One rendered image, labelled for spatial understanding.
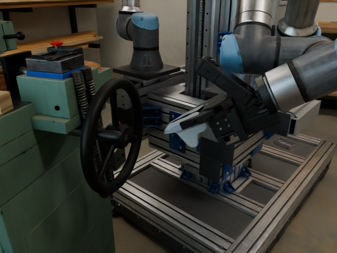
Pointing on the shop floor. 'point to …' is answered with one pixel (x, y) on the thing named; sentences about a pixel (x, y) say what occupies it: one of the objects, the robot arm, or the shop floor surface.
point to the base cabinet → (58, 214)
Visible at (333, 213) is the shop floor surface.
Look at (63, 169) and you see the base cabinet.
